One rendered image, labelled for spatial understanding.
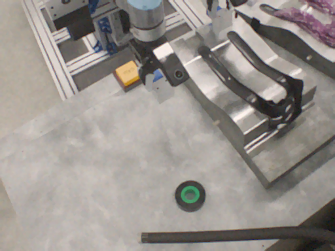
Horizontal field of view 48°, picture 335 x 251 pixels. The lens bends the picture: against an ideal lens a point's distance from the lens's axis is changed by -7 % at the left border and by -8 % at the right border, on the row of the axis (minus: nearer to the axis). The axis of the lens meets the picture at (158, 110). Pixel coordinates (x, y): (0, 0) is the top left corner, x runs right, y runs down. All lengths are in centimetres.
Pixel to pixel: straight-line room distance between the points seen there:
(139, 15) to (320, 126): 60
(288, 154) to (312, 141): 8
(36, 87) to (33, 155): 118
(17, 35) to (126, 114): 160
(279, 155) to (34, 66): 173
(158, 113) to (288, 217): 48
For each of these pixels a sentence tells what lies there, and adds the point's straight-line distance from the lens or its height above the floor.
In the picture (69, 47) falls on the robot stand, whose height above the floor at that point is 21.
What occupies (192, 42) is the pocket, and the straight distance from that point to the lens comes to 123.
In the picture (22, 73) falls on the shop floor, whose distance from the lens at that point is 245.
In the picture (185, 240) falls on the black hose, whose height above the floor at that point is 85.
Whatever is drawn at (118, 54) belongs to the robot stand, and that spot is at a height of 21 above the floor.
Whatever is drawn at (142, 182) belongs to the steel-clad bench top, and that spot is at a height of 80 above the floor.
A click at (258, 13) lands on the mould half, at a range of 134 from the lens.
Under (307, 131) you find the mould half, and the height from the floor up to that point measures 86.
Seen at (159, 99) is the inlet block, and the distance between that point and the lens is 105.
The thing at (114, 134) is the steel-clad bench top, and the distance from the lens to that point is 116.
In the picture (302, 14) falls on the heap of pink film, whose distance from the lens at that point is 128.
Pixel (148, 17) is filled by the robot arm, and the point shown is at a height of 123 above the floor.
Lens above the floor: 183
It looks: 61 degrees down
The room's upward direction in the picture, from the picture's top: 10 degrees counter-clockwise
